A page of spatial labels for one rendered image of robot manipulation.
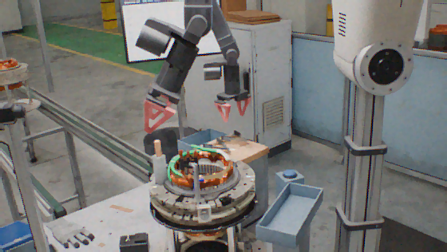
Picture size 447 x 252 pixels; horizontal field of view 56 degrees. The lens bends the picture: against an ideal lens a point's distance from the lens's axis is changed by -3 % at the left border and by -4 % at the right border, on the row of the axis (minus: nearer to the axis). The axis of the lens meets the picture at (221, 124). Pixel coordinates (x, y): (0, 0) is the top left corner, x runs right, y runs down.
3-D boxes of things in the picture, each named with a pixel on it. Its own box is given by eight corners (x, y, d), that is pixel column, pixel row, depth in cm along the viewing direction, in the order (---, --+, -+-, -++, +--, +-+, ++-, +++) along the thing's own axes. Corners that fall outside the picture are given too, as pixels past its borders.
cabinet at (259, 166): (199, 214, 167) (194, 155, 158) (233, 196, 179) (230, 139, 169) (234, 235, 154) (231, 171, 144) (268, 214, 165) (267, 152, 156)
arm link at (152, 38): (210, 21, 84) (208, 15, 92) (156, -6, 81) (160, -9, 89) (183, 73, 87) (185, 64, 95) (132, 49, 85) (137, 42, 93)
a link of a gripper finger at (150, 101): (131, 129, 89) (148, 90, 86) (135, 118, 96) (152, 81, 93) (160, 142, 91) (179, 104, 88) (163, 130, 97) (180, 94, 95)
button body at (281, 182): (284, 246, 146) (285, 182, 137) (275, 235, 152) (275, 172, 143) (302, 241, 148) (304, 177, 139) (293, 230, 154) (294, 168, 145)
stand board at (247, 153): (193, 155, 158) (192, 148, 157) (230, 139, 170) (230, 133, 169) (231, 171, 144) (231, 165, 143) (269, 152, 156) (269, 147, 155)
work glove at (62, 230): (44, 226, 165) (43, 220, 164) (72, 214, 171) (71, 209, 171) (68, 254, 147) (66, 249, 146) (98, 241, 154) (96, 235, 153)
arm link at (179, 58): (202, 47, 87) (201, 42, 93) (171, 33, 86) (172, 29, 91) (187, 76, 90) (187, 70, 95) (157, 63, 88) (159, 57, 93)
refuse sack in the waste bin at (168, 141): (139, 180, 316) (132, 136, 303) (181, 163, 339) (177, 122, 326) (168, 199, 288) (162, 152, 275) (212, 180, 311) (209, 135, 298)
